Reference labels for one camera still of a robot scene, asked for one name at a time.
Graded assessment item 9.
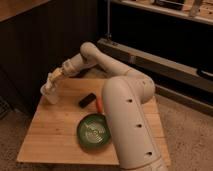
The wooden shelf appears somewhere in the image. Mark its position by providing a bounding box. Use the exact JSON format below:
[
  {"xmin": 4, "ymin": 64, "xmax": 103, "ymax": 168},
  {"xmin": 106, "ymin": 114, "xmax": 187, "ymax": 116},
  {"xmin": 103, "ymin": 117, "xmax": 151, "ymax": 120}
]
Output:
[{"xmin": 110, "ymin": 0, "xmax": 213, "ymax": 26}]

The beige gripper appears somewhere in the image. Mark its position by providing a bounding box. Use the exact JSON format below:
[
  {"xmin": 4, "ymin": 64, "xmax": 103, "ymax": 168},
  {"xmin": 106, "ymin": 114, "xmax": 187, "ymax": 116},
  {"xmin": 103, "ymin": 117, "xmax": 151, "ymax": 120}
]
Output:
[{"xmin": 46, "ymin": 62, "xmax": 74, "ymax": 91}]

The vertical metal pole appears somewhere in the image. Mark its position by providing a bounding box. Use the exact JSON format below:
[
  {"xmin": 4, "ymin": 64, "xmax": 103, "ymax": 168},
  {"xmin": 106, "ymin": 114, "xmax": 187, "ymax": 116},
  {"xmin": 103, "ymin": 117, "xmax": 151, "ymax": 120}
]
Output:
[{"xmin": 107, "ymin": 0, "xmax": 111, "ymax": 41}]

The wooden board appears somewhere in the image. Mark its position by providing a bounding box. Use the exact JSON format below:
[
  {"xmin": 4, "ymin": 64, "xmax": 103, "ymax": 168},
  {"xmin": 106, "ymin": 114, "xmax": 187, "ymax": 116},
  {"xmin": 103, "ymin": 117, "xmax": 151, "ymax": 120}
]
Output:
[{"xmin": 17, "ymin": 79, "xmax": 170, "ymax": 167}]

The black rectangular block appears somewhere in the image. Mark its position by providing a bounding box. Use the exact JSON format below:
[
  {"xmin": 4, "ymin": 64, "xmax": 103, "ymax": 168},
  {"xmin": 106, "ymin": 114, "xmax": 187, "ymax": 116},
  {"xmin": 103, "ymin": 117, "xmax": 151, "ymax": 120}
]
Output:
[{"xmin": 78, "ymin": 93, "xmax": 96, "ymax": 108}]

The green bowl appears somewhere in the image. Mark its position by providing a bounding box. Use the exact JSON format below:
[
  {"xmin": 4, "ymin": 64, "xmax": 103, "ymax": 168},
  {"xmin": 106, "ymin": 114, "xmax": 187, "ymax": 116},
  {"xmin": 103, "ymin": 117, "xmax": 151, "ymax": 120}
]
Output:
[{"xmin": 76, "ymin": 113, "xmax": 111, "ymax": 149}]

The metal rail beam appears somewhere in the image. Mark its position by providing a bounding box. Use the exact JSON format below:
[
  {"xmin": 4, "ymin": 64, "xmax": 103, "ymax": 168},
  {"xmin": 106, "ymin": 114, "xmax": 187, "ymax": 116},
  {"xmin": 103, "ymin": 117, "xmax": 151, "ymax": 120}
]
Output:
[{"xmin": 97, "ymin": 38, "xmax": 213, "ymax": 93}]

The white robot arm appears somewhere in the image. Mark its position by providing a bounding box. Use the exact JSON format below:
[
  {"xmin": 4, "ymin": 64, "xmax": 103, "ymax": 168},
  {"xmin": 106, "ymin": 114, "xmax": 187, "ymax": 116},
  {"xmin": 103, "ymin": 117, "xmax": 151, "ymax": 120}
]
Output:
[{"xmin": 41, "ymin": 42, "xmax": 168, "ymax": 171}]

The orange carrot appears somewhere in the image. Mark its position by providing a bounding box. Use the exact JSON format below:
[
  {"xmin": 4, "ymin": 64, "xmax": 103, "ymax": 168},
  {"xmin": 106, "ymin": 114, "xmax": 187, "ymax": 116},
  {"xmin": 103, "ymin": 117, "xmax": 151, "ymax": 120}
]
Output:
[{"xmin": 96, "ymin": 98, "xmax": 104, "ymax": 113}]

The translucent ceramic cup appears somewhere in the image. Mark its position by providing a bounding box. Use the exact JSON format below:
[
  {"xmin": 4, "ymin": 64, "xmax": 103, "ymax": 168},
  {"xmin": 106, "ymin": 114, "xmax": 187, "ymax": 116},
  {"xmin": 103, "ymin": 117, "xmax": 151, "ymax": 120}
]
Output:
[{"xmin": 40, "ymin": 84, "xmax": 59, "ymax": 104}]

